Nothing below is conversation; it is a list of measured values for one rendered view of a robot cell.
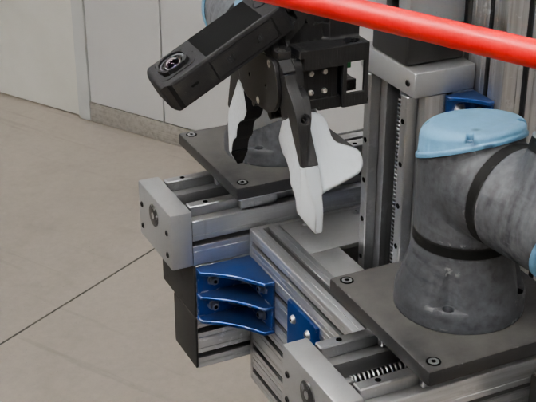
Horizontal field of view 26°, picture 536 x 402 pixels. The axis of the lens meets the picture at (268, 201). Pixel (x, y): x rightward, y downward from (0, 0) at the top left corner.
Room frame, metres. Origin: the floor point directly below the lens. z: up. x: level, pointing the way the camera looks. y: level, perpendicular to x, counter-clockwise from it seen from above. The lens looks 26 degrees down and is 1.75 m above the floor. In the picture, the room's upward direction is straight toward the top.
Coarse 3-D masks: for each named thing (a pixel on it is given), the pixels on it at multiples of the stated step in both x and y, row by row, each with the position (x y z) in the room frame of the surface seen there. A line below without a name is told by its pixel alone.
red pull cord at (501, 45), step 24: (264, 0) 0.36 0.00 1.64; (288, 0) 0.35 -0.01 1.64; (312, 0) 0.35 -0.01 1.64; (336, 0) 0.34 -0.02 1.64; (360, 0) 0.34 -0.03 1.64; (360, 24) 0.34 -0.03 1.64; (384, 24) 0.33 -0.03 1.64; (408, 24) 0.32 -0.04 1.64; (432, 24) 0.32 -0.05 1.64; (456, 24) 0.32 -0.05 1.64; (456, 48) 0.31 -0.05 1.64; (480, 48) 0.31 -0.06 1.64; (504, 48) 0.30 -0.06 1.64; (528, 48) 0.30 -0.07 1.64
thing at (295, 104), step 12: (288, 84) 0.83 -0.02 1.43; (288, 96) 0.82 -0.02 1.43; (300, 96) 0.82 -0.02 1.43; (288, 108) 0.82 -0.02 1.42; (300, 108) 0.82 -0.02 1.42; (300, 120) 0.81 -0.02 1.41; (300, 132) 0.81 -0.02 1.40; (300, 144) 0.81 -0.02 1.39; (312, 144) 0.82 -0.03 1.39; (300, 156) 0.80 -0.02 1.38; (312, 156) 0.81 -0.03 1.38
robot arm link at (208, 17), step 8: (208, 0) 1.75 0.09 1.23; (216, 0) 1.72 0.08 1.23; (224, 0) 1.70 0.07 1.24; (232, 0) 1.68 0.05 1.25; (208, 8) 1.74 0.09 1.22; (216, 8) 1.71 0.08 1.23; (224, 8) 1.68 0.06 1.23; (208, 16) 1.73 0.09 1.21; (216, 16) 1.69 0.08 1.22; (208, 24) 1.73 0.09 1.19
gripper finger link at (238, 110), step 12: (240, 84) 0.90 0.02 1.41; (240, 96) 0.90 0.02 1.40; (240, 108) 0.90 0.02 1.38; (252, 108) 0.89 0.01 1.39; (228, 120) 0.93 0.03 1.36; (240, 120) 0.90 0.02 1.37; (252, 120) 0.91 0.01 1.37; (264, 120) 0.93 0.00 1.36; (276, 120) 0.94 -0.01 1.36; (228, 132) 0.93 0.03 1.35; (240, 132) 0.91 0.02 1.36; (252, 132) 0.92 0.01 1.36; (240, 144) 0.92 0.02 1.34; (240, 156) 0.93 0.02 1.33
